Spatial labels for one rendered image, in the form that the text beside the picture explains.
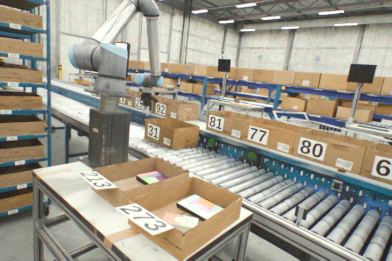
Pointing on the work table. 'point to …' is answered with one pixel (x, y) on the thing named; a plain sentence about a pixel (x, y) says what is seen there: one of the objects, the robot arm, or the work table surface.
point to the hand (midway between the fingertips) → (147, 114)
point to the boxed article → (181, 221)
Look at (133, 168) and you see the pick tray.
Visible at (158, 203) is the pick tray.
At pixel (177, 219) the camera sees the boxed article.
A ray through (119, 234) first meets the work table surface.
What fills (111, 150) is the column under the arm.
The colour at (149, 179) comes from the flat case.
